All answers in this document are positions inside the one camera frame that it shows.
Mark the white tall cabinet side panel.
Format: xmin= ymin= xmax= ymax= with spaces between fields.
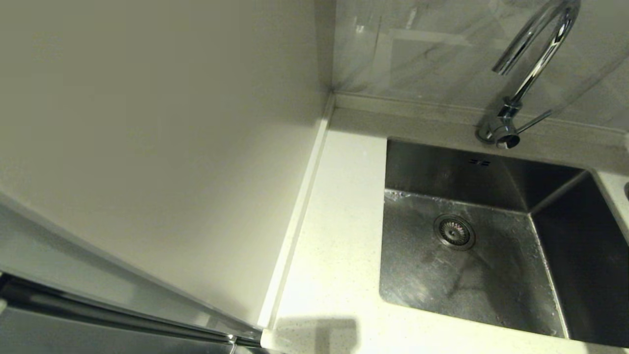
xmin=0 ymin=0 xmax=335 ymax=330

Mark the stainless steel appliance door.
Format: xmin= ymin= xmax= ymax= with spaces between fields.
xmin=0 ymin=192 xmax=261 ymax=354

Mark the metal sink drain strainer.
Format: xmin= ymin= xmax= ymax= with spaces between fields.
xmin=433 ymin=213 xmax=477 ymax=251

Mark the white trim strip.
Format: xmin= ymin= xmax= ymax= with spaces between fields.
xmin=258 ymin=96 xmax=335 ymax=329

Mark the chrome gooseneck faucet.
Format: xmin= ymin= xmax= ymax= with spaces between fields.
xmin=476 ymin=0 xmax=582 ymax=149

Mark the metal appliance door handle bar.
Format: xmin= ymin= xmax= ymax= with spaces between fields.
xmin=0 ymin=273 xmax=261 ymax=348

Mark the stainless steel sink basin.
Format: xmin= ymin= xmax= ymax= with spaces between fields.
xmin=378 ymin=138 xmax=629 ymax=347

